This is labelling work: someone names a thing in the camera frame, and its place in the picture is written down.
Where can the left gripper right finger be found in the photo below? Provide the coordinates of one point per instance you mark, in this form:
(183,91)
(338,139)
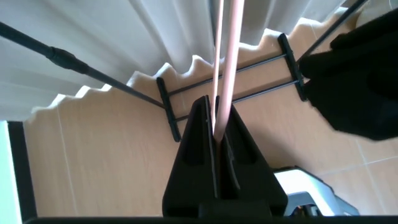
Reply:
(261,193)

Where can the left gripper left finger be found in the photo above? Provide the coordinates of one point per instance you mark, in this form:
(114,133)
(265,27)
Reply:
(177,196)

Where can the pink clothes hanger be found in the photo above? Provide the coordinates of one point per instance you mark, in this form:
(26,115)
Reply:
(226,93)

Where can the black shorts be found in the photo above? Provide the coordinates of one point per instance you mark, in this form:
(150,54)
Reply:
(357,93)

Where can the black clothes rack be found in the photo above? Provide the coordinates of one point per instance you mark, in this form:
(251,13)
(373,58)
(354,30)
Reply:
(63,59)

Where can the beige curtain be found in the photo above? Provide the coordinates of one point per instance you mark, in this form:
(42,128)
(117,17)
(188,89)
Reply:
(124,31)

